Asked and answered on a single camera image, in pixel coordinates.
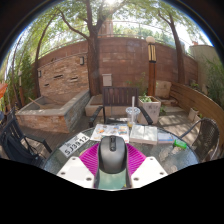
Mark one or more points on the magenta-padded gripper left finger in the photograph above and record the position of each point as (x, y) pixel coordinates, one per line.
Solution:
(76, 171)

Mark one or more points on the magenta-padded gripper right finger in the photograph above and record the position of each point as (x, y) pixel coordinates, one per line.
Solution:
(148, 171)

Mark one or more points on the black and grey computer mouse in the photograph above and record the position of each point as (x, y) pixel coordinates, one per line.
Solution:
(112, 153)

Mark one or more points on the green round mouse pad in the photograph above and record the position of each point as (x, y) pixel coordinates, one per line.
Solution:
(112, 181)

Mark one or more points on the white license plate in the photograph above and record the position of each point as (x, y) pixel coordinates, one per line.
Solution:
(74, 144)

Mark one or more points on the thick white book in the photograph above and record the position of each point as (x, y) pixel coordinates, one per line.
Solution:
(143, 134)

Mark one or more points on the small blue booklet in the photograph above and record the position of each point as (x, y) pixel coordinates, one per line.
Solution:
(165, 137)

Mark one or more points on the small green object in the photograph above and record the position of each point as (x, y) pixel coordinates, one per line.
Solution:
(180, 144)

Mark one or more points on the colourful picture magazine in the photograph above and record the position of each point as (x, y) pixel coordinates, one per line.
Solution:
(110, 131)

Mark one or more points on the clear plastic cup with straw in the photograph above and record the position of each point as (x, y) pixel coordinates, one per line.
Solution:
(132, 115)

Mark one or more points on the stone garden trough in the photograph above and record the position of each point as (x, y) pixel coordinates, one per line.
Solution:
(50, 115)

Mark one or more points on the white square plant pot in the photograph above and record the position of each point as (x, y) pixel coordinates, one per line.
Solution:
(150, 108)

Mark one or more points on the black metal chair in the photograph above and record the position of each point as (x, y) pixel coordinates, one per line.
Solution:
(15, 146)

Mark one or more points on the dark wicker chair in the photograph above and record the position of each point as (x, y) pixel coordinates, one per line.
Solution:
(207, 136)

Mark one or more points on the small white plant pot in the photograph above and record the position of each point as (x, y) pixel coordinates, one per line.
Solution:
(193, 114)

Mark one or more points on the dark wooden slatted armchair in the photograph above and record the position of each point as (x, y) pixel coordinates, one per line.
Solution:
(120, 96)

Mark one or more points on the curved wooden bench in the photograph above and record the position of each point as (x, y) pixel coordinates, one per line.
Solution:
(196, 100)

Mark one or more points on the large tree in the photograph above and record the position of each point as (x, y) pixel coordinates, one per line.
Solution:
(94, 66)

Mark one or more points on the slim leaning tree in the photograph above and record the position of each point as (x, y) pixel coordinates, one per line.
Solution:
(179, 60)

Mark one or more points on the grey wall utility box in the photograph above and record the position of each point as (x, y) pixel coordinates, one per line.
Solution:
(107, 80)

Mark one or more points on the wooden garden lamp post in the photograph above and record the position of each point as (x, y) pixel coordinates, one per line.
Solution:
(152, 73)

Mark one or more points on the black wall lamp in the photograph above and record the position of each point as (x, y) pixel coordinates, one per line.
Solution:
(82, 60)
(39, 73)

